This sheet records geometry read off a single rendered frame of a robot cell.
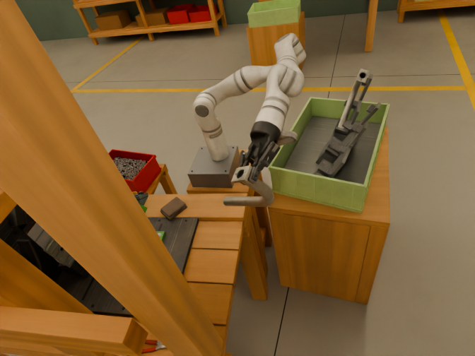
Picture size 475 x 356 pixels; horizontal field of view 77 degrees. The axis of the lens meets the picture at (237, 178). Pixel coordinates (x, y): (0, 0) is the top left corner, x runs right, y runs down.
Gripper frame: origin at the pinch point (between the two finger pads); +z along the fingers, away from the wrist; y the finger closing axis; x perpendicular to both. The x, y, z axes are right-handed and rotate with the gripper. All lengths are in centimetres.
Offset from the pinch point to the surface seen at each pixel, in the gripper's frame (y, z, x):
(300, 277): -69, 3, 104
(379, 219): -10, -22, 74
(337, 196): -21, -26, 59
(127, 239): 10.6, 25.2, -23.3
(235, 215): -46, -3, 30
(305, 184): -31, -27, 49
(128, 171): -109, -13, -4
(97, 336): -11.1, 43.6, -13.5
